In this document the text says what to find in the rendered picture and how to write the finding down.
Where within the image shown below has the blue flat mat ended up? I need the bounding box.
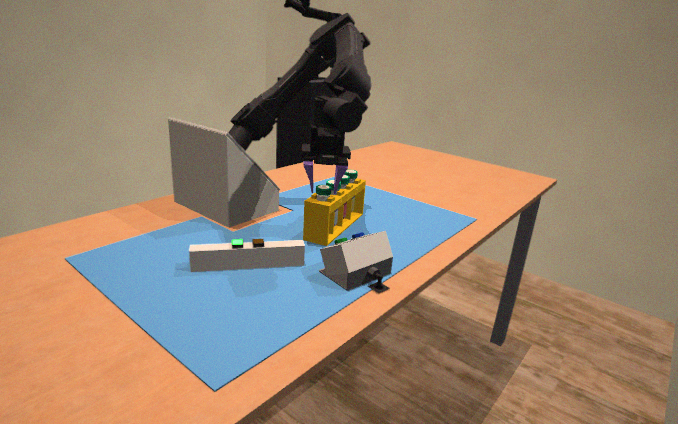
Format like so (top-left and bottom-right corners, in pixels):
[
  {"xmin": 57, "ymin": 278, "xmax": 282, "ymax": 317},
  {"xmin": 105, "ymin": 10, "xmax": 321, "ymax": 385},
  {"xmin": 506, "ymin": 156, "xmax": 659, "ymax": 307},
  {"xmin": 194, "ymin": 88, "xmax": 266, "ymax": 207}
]
[{"xmin": 65, "ymin": 177, "xmax": 477, "ymax": 392}]

